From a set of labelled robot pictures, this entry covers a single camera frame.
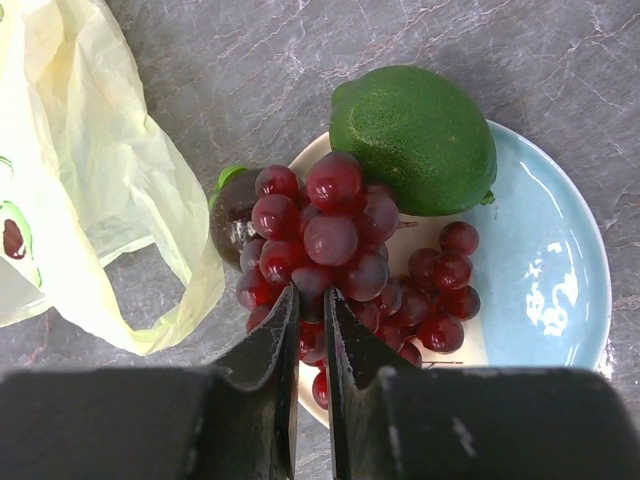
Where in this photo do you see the red grape bunch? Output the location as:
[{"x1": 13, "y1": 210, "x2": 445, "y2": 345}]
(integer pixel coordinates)
[{"x1": 238, "y1": 153, "x2": 481, "y2": 408}]

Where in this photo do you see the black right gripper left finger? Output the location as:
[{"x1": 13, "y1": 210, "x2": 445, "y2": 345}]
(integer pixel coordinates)
[{"x1": 1, "y1": 286, "x2": 299, "y2": 479}]

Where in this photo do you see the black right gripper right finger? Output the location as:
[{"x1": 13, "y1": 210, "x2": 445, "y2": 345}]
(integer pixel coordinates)
[{"x1": 324, "y1": 288, "x2": 625, "y2": 479}]

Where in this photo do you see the green avocado print plastic bag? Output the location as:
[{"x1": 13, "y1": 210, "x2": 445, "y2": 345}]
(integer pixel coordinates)
[{"x1": 1, "y1": 1, "x2": 225, "y2": 355}]

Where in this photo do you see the cream ceramic plate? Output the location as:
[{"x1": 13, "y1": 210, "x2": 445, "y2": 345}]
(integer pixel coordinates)
[{"x1": 287, "y1": 118, "x2": 614, "y2": 431}]

